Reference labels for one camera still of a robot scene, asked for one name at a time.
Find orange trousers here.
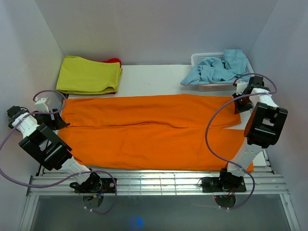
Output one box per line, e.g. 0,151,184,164
59,94,244,171

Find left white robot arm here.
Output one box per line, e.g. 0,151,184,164
7,106,103,193

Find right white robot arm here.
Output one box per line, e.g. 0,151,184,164
217,75,288,192

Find light blue trousers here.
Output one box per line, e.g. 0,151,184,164
180,49,248,86

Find folded yellow trousers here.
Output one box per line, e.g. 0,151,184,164
56,56,123,95

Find folded red trousers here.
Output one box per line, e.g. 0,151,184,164
102,58,122,67

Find white plastic basket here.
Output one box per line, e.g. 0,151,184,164
191,52,252,91

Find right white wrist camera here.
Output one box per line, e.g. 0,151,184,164
232,81,248,98

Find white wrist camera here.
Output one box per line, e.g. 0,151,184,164
232,81,248,98
33,97,50,113

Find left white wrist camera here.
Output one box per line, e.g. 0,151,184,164
33,97,50,113

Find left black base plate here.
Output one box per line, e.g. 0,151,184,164
69,178,116,193

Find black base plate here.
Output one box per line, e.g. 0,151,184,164
201,177,246,193
69,178,116,193

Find aluminium rail frame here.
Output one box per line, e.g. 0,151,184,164
22,165,300,231

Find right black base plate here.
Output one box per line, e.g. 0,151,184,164
201,177,246,193

